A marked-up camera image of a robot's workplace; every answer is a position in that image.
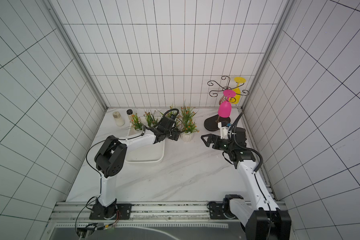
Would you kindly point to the white storage tray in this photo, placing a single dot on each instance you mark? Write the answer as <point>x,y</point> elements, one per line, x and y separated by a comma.
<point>149,154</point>

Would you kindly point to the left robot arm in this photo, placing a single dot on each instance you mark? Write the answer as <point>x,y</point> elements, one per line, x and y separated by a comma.
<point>112,155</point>

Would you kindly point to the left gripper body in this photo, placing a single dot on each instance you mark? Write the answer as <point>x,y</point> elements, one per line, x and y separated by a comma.
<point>172,134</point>

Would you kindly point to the magenta wine glass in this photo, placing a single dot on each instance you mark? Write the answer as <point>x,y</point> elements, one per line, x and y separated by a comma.
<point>225,108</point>

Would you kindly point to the yellow wine glass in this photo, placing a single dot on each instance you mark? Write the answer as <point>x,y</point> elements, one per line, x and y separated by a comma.
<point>240,82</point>

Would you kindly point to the potted gypsophila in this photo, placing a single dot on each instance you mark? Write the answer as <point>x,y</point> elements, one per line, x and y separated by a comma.
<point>169,120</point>
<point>189,126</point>
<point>151,118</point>
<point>137,123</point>

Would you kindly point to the beige cap white bottle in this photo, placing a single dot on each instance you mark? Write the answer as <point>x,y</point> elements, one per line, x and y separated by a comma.
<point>118,119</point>

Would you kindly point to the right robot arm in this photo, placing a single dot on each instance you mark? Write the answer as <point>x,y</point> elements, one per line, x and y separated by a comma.
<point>262,218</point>

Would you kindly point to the aluminium mounting rail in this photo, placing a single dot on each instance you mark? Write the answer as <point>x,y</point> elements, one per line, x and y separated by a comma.
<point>77,212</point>

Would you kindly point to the black wire glass rack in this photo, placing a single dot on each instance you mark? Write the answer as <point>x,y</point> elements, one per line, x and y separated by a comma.
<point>211,123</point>

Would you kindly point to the black cap spice bottle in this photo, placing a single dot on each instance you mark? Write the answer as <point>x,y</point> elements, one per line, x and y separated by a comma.
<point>130,114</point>

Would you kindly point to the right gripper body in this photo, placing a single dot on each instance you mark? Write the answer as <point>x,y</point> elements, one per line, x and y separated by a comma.
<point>216,142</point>

